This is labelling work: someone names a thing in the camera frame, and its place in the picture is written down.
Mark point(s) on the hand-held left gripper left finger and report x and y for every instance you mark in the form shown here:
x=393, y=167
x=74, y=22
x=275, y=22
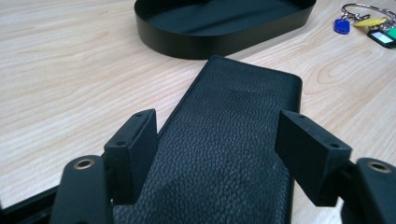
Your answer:
x=130, y=155

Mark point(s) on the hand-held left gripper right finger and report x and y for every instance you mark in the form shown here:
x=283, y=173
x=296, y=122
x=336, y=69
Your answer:
x=306, y=155

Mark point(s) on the black textured leather wallet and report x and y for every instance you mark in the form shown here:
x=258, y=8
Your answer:
x=224, y=140

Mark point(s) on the black oval metal tray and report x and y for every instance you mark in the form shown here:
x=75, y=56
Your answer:
x=218, y=28

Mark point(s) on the blue key fob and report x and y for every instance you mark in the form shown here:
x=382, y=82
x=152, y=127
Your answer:
x=341, y=26

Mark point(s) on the green key tag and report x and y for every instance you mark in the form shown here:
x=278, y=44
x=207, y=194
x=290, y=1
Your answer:
x=383, y=36

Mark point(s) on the yellow key tag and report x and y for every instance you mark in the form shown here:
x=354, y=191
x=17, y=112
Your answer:
x=370, y=22

